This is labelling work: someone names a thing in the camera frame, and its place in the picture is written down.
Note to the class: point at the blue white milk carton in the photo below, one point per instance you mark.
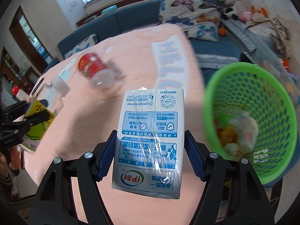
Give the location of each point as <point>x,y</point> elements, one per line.
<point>149,148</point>

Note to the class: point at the beige cloth pile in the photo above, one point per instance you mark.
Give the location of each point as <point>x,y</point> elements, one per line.
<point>275,30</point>

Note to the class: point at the small orange ball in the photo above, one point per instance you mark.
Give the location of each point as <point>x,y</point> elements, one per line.
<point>222,32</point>

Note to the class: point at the person left hand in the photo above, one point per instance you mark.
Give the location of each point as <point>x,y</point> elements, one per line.
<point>13,159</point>

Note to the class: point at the clear printed plastic bag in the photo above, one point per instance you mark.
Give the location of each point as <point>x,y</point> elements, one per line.
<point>247,130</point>

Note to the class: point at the clear dome cup lid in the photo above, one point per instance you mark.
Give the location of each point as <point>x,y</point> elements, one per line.
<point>108,80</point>

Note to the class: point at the red cartoon plastic cup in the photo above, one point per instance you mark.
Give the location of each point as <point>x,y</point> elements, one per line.
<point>89,64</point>

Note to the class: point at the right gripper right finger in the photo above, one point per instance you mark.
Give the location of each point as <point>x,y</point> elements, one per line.
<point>233,193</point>

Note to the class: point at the butterfly print pillow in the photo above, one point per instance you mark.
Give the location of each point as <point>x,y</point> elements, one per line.
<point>197,18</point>

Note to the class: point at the black phone on table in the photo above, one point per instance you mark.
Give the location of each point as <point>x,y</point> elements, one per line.
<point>37,85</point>

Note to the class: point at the blue sofa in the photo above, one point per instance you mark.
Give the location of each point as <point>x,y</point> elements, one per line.
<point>212,56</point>

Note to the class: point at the clear plastic storage box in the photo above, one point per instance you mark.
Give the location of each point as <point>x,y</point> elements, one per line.
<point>267,59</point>

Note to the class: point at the green plastic trash basket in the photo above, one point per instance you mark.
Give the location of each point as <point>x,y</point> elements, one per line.
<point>242,86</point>

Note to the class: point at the cow plush toy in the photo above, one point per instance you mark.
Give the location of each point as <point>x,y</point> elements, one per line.
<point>233,9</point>

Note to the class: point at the clear plastic bottle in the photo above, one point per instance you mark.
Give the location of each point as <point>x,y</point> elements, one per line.
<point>50,95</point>

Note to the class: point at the red cap white bottle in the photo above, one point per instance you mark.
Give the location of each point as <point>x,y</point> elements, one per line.
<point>19,93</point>

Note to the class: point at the small butterfly cushion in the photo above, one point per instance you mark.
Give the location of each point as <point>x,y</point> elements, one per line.
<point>83,45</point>

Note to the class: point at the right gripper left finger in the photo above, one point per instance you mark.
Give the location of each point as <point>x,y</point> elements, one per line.
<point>54,202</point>

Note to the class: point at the pink plush toy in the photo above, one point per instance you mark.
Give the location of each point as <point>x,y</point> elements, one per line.
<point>245,16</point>

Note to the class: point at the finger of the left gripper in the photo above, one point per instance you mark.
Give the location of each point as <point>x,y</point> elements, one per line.
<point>22,108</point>
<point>12,132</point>

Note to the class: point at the yellow snack wrapper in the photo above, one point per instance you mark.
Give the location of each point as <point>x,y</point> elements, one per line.
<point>226,135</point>

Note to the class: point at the orange fox plush toy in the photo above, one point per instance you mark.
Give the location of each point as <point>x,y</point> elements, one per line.
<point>259,13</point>

